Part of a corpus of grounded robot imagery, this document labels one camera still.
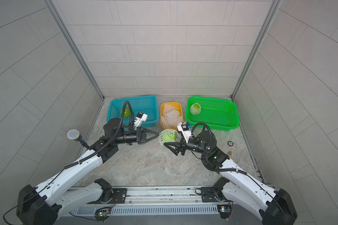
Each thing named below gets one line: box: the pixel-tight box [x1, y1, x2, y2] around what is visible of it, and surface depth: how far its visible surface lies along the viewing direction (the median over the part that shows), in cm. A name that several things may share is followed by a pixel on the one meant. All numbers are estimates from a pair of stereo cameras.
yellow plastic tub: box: [160, 101, 184, 131], surface depth 101 cm
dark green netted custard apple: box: [161, 130, 177, 143], surface depth 62 cm
